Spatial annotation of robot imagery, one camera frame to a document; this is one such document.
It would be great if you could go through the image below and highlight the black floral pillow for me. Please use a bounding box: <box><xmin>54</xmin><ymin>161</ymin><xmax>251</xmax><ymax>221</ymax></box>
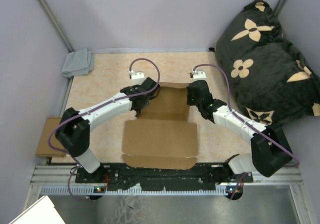
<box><xmin>213</xmin><ymin>0</ymin><xmax>320</xmax><ymax>125</ymax></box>

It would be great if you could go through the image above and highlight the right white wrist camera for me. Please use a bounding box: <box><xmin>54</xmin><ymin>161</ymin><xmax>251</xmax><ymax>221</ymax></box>
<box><xmin>189</xmin><ymin>70</ymin><xmax>207</xmax><ymax>81</ymax></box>

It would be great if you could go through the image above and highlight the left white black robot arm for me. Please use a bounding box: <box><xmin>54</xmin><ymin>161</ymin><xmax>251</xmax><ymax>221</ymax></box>
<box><xmin>54</xmin><ymin>77</ymin><xmax>160</xmax><ymax>182</ymax></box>

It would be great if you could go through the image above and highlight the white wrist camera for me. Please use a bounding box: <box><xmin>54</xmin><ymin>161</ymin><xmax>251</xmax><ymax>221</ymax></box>
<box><xmin>129</xmin><ymin>70</ymin><xmax>145</xmax><ymax>80</ymax></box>
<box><xmin>189</xmin><ymin>70</ymin><xmax>207</xmax><ymax>81</ymax></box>

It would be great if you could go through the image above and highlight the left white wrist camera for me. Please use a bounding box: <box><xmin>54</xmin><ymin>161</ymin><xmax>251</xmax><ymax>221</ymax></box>
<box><xmin>129</xmin><ymin>70</ymin><xmax>145</xmax><ymax>80</ymax></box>

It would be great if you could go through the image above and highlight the grey folded cloth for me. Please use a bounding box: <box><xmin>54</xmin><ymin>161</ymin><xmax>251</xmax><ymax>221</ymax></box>
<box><xmin>61</xmin><ymin>48</ymin><xmax>94</xmax><ymax>78</ymax></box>

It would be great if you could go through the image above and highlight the white sheet corner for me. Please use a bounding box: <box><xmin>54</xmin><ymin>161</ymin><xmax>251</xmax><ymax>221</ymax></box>
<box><xmin>9</xmin><ymin>195</ymin><xmax>65</xmax><ymax>224</ymax></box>

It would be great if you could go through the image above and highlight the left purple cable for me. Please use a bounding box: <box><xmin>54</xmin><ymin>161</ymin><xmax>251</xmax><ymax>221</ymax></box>
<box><xmin>47</xmin><ymin>58</ymin><xmax>161</xmax><ymax>201</ymax></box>

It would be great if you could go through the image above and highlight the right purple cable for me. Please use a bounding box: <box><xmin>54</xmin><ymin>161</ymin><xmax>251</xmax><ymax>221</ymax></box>
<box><xmin>191</xmin><ymin>63</ymin><xmax>301</xmax><ymax>201</ymax></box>

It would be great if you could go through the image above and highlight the small flat cardboard box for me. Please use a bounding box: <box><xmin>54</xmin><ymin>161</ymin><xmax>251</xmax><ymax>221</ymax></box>
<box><xmin>34</xmin><ymin>117</ymin><xmax>68</xmax><ymax>158</ymax></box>

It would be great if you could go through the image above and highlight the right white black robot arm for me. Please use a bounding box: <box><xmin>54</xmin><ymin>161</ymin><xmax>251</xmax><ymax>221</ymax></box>
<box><xmin>187</xmin><ymin>80</ymin><xmax>293</xmax><ymax>182</ymax></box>

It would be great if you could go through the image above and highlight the aluminium rail frame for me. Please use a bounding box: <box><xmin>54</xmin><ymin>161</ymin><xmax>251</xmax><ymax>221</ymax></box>
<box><xmin>30</xmin><ymin>163</ymin><xmax>315</xmax><ymax>223</ymax></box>

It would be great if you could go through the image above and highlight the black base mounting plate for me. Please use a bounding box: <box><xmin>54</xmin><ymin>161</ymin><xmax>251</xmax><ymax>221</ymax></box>
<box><xmin>75</xmin><ymin>163</ymin><xmax>253</xmax><ymax>200</ymax></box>

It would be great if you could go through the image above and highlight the brown cardboard box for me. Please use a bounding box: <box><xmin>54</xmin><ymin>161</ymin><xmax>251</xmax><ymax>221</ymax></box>
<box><xmin>122</xmin><ymin>82</ymin><xmax>199</xmax><ymax>170</ymax></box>

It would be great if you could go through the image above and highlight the purple cable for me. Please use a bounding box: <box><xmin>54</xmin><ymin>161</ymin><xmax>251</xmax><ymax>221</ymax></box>
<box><xmin>47</xmin><ymin>58</ymin><xmax>161</xmax><ymax>201</ymax></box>
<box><xmin>191</xmin><ymin>63</ymin><xmax>301</xmax><ymax>201</ymax></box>

